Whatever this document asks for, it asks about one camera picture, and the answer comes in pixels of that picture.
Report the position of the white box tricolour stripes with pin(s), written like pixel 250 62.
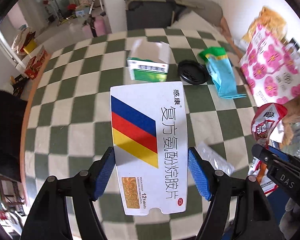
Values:
pixel 149 130

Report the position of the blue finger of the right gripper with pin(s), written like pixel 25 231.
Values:
pixel 279 153

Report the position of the green white medicine box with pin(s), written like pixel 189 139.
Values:
pixel 149 61

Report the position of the red orange cardboard box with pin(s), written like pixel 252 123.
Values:
pixel 35 63

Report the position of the green white checkered table mat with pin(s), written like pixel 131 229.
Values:
pixel 69 123

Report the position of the black round plastic lid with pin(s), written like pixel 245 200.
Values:
pixel 193 72

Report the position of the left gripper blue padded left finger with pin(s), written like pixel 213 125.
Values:
pixel 101 171

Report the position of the white blue medicine box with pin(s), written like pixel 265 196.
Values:
pixel 259 170

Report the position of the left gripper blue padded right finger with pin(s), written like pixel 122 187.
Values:
pixel 202 173

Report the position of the black jacket on chair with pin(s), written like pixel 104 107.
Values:
pixel 12 110

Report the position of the pink flower paper bag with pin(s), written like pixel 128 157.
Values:
pixel 269 69

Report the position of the light blue snack bag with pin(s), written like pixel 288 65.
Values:
pixel 219 67

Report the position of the folded grey cot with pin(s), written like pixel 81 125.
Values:
pixel 143 14

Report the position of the pink suitcase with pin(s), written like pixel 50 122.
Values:
pixel 94 27

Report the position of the red white snack wrapper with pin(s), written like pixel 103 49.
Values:
pixel 265 121

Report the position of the brown cardboard box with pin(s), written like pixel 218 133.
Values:
pixel 293 116

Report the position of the yellow snack bag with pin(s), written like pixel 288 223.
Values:
pixel 271 20

